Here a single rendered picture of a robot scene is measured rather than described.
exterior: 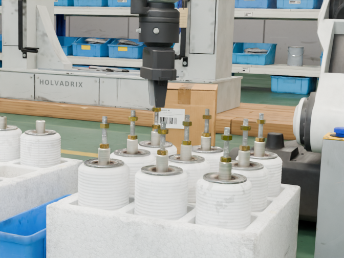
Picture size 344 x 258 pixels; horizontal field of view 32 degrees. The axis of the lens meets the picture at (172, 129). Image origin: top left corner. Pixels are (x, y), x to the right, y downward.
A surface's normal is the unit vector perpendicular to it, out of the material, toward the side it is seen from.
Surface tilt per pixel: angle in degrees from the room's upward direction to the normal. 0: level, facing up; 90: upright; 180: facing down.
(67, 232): 90
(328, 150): 90
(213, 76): 90
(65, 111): 90
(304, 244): 0
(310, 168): 46
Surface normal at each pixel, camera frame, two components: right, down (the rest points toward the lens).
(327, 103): -0.26, -0.60
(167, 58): 0.33, 0.15
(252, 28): -0.39, 0.13
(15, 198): 0.90, 0.09
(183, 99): -0.10, 0.15
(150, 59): -0.94, 0.03
